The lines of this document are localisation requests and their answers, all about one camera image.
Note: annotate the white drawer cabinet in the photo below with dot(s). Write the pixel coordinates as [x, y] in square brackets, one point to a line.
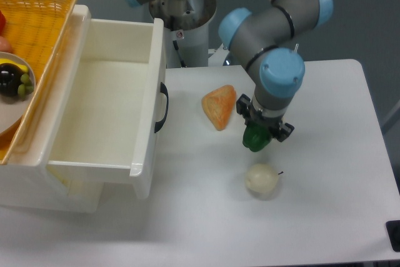
[26, 181]

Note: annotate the green grapes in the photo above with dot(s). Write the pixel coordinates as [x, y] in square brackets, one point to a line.
[26, 86]

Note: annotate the yellow fruit slice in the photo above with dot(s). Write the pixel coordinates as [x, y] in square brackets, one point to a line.
[22, 67]

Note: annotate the red tomato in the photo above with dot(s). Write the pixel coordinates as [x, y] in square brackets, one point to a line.
[2, 22]

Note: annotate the yellow woven basket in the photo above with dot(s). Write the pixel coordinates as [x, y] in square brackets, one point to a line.
[35, 29]

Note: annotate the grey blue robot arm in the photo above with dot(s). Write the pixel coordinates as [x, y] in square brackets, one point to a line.
[255, 40]

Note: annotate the black drawer handle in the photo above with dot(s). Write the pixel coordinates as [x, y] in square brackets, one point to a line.
[165, 102]

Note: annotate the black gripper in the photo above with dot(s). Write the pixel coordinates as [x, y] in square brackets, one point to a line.
[256, 114]

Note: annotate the white plastic drawer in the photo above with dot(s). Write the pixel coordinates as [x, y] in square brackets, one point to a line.
[107, 133]

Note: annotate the green bell pepper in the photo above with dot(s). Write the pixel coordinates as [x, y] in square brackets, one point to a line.
[256, 137]

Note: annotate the white metal bracket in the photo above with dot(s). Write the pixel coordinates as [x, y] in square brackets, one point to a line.
[220, 56]

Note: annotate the dark purple mangosteen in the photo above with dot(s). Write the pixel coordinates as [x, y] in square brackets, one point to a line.
[10, 79]

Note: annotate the pink peach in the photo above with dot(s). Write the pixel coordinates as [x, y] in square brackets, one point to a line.
[5, 45]

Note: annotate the orange triangular bread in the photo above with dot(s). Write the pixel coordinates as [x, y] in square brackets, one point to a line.
[218, 106]

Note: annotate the white plate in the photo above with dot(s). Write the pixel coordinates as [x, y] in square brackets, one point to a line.
[13, 108]

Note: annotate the white pear with stem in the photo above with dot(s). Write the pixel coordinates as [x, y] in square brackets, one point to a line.
[261, 178]

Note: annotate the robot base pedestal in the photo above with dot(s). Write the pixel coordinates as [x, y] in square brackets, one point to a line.
[186, 30]

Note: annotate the black corner object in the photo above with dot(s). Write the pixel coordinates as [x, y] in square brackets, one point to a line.
[393, 230]

